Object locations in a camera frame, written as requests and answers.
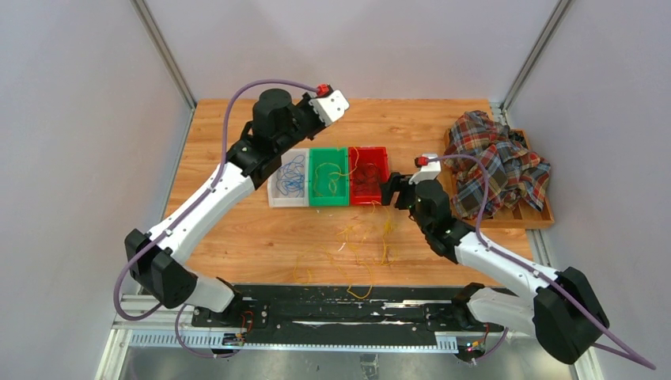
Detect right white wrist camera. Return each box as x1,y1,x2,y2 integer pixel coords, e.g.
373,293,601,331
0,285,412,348
409,154,442,184

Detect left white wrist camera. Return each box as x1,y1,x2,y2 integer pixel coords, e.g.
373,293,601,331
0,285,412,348
309,84,350,127

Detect brown cable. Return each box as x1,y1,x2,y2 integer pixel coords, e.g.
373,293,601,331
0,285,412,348
352,161,389,196

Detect aluminium frame rail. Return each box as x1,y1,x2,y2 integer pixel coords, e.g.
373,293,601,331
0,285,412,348
112,293,591,353

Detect plaid cloth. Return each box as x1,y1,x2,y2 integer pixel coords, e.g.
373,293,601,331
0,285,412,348
445,110,551,219

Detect yellow cable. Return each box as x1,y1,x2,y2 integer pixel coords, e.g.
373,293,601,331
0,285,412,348
290,146,400,301

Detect white plastic bin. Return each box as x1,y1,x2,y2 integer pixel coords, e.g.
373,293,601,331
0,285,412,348
267,148,309,208

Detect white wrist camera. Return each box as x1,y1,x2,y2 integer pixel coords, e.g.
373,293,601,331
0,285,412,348
309,84,350,127
409,154,442,184

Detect red plastic bin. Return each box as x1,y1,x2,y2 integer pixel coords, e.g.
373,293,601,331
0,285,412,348
348,146,390,205

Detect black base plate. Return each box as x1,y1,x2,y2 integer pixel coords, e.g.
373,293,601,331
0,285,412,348
191,284,503,348

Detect green plastic bin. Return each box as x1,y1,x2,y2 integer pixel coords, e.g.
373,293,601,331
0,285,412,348
306,147,350,207

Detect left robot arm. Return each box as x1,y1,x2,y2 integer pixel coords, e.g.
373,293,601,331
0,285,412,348
119,80,350,327

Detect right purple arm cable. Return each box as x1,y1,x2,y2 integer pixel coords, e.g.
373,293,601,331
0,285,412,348
415,153,658,371

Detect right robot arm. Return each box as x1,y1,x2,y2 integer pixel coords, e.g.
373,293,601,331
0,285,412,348
380,172,609,364

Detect blue cable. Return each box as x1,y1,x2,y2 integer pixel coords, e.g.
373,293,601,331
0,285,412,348
273,154,307,198

